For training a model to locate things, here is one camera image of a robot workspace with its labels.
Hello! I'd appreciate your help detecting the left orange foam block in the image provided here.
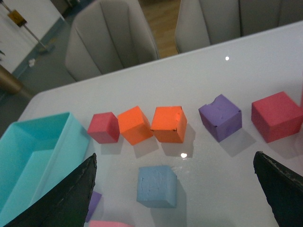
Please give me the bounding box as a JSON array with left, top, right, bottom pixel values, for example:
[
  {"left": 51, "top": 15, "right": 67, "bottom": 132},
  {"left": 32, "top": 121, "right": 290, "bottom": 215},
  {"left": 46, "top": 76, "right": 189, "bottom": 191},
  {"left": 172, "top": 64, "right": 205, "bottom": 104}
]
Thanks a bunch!
[{"left": 117, "top": 106, "right": 153, "bottom": 146}]

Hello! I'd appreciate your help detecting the right red foam block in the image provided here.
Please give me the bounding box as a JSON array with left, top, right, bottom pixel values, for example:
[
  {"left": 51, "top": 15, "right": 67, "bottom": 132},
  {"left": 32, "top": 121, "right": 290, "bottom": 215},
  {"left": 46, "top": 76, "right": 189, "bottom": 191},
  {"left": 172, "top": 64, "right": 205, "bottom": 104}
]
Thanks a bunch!
[{"left": 251, "top": 91, "right": 303, "bottom": 143}]

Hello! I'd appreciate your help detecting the red foam block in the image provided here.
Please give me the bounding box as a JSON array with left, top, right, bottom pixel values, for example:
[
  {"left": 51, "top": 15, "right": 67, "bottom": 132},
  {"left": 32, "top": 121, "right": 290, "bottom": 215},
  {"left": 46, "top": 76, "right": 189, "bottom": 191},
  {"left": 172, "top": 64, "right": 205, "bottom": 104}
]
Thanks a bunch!
[
  {"left": 87, "top": 112, "right": 120, "bottom": 144},
  {"left": 251, "top": 91, "right": 303, "bottom": 143}
]

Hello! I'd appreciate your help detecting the beige armchair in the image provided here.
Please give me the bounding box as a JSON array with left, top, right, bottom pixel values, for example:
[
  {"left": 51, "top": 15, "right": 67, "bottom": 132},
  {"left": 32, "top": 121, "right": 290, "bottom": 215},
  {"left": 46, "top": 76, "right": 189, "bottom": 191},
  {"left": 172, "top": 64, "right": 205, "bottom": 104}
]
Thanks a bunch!
[
  {"left": 175, "top": 0, "right": 303, "bottom": 53},
  {"left": 65, "top": 0, "right": 160, "bottom": 81}
]

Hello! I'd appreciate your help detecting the notched purple foam block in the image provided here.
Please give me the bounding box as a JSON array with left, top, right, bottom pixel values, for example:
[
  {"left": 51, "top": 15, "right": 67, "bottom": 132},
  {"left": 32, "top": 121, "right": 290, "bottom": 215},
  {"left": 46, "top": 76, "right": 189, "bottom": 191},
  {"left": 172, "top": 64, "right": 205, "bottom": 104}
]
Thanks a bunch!
[{"left": 198, "top": 94, "right": 242, "bottom": 142}]

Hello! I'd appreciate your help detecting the pink foam block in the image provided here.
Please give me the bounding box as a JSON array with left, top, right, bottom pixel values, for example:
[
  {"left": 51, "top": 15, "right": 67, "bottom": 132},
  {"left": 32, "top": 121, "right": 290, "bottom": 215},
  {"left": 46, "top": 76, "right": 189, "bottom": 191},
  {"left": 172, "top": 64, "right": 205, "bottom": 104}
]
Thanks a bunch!
[{"left": 89, "top": 220, "right": 133, "bottom": 227}]

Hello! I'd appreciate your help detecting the floor sign stand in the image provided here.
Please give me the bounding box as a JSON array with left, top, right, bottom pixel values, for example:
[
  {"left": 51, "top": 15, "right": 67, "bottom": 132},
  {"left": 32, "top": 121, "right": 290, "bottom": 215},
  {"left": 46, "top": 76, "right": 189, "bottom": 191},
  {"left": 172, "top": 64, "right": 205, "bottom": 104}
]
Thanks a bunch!
[{"left": 0, "top": 0, "right": 55, "bottom": 55}]

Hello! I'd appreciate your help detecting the pink plastic bin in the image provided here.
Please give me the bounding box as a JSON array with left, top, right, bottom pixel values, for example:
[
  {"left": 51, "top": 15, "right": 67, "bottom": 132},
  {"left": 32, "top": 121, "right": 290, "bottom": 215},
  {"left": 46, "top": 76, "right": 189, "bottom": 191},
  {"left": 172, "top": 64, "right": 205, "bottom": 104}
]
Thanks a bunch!
[{"left": 300, "top": 89, "right": 303, "bottom": 108}]

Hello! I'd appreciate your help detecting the orange foam block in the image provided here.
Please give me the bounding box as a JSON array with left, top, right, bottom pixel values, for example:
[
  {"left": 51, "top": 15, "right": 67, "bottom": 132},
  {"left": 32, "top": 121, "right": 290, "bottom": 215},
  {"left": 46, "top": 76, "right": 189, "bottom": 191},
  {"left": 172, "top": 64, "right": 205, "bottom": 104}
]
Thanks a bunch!
[
  {"left": 117, "top": 106, "right": 153, "bottom": 146},
  {"left": 151, "top": 106, "right": 187, "bottom": 143}
]

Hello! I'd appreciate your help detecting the left beige armchair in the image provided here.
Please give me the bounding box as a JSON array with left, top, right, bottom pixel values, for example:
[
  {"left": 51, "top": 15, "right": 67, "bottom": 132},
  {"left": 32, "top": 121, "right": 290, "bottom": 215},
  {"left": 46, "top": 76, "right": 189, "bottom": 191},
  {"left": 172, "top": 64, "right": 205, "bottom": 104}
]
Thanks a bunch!
[{"left": 65, "top": 0, "right": 160, "bottom": 81}]

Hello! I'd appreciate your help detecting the left purple foam block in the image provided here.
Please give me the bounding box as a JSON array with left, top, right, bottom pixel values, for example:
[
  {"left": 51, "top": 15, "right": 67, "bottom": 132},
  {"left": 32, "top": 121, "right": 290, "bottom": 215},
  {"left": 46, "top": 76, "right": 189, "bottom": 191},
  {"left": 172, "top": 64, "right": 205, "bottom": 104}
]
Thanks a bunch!
[{"left": 85, "top": 191, "right": 102, "bottom": 223}]

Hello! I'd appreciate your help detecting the right beige armchair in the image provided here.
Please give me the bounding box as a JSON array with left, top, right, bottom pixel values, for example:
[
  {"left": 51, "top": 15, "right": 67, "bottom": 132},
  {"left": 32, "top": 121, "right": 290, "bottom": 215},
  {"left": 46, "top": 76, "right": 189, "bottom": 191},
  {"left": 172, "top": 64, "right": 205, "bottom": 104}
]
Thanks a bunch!
[{"left": 175, "top": 0, "right": 303, "bottom": 53}]

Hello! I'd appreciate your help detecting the blue foam block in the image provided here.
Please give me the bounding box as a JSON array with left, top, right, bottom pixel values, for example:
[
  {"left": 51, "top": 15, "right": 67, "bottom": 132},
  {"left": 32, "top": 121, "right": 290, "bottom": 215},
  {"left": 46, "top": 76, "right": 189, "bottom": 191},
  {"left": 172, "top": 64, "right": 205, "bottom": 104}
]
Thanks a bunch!
[{"left": 136, "top": 166, "right": 177, "bottom": 208}]

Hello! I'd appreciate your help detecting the teal plastic bin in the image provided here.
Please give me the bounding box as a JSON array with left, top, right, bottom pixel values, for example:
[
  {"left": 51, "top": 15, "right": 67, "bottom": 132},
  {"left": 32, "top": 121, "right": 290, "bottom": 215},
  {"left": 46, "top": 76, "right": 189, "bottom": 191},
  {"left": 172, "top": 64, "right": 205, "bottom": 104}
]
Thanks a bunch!
[{"left": 0, "top": 112, "right": 90, "bottom": 227}]

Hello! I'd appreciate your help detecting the right orange foam block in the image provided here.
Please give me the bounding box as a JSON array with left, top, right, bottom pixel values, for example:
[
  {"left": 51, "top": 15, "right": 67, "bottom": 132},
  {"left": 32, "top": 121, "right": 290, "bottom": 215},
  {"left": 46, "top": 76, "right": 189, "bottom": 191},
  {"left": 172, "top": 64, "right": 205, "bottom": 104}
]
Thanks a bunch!
[{"left": 151, "top": 106, "right": 187, "bottom": 143}]

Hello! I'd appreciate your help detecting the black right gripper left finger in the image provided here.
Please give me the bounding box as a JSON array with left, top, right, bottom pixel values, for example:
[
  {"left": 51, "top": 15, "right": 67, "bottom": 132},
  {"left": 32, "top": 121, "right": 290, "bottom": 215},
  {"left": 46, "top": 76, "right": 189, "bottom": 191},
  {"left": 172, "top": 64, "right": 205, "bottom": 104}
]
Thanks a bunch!
[{"left": 5, "top": 153, "right": 97, "bottom": 227}]

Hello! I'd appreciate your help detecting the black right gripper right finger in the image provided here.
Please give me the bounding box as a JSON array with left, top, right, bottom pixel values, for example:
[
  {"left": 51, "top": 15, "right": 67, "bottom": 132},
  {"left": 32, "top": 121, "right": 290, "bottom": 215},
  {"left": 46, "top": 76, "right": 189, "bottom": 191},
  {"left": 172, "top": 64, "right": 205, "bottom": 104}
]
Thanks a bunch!
[{"left": 253, "top": 151, "right": 303, "bottom": 227}]

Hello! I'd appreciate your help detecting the left red foam block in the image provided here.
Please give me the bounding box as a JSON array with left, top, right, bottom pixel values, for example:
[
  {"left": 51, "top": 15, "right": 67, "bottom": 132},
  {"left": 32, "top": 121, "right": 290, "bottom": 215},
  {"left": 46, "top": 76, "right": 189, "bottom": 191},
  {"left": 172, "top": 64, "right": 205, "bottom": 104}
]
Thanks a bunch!
[{"left": 87, "top": 112, "right": 120, "bottom": 144}]

